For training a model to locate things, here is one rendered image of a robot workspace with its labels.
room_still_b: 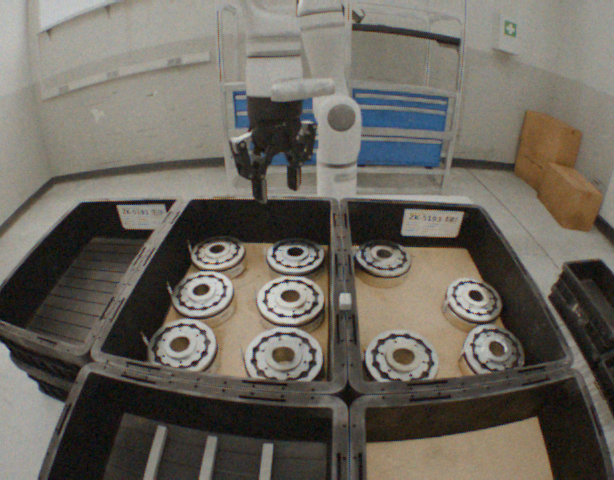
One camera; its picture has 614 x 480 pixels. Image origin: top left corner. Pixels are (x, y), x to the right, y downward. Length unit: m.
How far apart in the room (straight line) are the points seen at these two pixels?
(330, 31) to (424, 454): 0.70
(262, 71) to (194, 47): 2.81
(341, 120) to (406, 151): 1.83
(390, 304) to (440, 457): 0.27
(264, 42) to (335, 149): 0.36
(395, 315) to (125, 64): 3.30
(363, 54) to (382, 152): 1.09
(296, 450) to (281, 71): 0.45
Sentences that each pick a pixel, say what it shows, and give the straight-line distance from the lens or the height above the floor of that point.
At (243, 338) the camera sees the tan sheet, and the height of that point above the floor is 0.83.
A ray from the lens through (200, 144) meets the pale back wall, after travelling 3.36.
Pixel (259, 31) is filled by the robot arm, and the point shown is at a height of 1.23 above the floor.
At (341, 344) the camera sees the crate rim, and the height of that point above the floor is 0.93.
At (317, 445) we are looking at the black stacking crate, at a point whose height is 0.83.
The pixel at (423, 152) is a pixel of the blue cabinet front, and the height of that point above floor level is 0.43.
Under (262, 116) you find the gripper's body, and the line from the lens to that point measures 0.43.
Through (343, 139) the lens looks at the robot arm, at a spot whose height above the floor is 1.01.
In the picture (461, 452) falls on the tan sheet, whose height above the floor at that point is 0.83.
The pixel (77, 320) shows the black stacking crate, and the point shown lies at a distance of 0.64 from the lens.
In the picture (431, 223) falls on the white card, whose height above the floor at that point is 0.89.
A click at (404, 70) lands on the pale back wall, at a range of 3.26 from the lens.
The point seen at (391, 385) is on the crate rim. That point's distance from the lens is 0.34.
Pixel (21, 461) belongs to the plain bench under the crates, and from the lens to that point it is 0.75.
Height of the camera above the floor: 1.22
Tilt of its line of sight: 35 degrees down
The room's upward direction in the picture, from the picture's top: straight up
